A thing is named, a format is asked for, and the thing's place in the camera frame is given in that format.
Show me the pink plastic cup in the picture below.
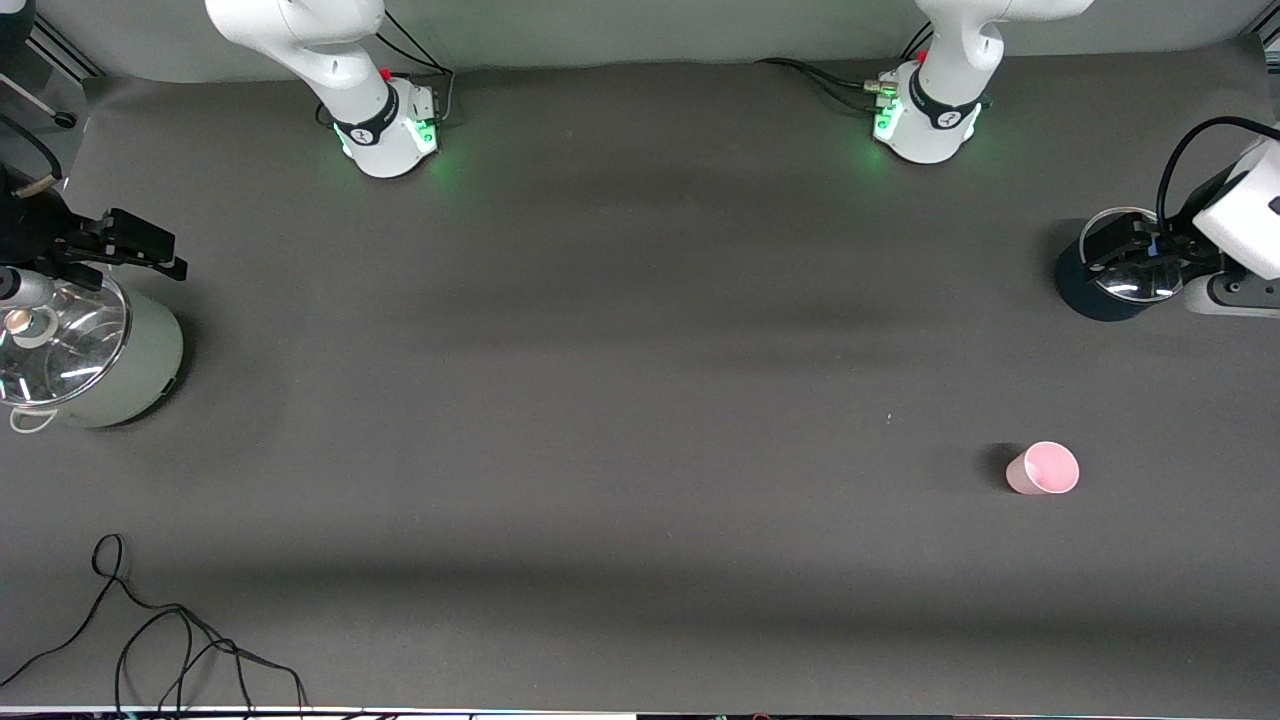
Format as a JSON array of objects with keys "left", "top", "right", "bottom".
[{"left": 1005, "top": 440, "right": 1081, "bottom": 496}]

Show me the glass lid with blue knob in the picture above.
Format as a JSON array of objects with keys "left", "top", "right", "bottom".
[{"left": 1080, "top": 207, "right": 1191, "bottom": 303}]

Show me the dark blue saucepan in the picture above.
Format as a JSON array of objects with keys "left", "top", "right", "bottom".
[{"left": 1055, "top": 207, "right": 1193, "bottom": 323}]

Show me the pale green cooking pot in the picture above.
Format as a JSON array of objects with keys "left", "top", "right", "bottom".
[{"left": 0, "top": 270, "right": 186, "bottom": 434}]

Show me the glass lid with steel knob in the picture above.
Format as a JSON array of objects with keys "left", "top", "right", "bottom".
[{"left": 0, "top": 272, "right": 133, "bottom": 409}]

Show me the dark grey table mat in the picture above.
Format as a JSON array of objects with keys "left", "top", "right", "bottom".
[{"left": 0, "top": 38, "right": 1280, "bottom": 713}]

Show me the aluminium frame rail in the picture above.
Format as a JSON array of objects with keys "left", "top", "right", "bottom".
[{"left": 25, "top": 15, "right": 106, "bottom": 81}]

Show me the thin black loose cable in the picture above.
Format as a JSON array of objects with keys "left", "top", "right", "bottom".
[{"left": 0, "top": 533, "right": 309, "bottom": 714}]

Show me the black right arm base cable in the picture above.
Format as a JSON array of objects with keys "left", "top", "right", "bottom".
[{"left": 318, "top": 5, "right": 457, "bottom": 129}]

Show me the black arm base cable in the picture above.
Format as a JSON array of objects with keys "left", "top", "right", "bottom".
[
  {"left": 318, "top": 5, "right": 457, "bottom": 129},
  {"left": 755, "top": 57, "right": 896, "bottom": 113}
]

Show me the black left arm base cable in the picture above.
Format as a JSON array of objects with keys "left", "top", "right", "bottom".
[{"left": 755, "top": 57, "right": 896, "bottom": 113}]

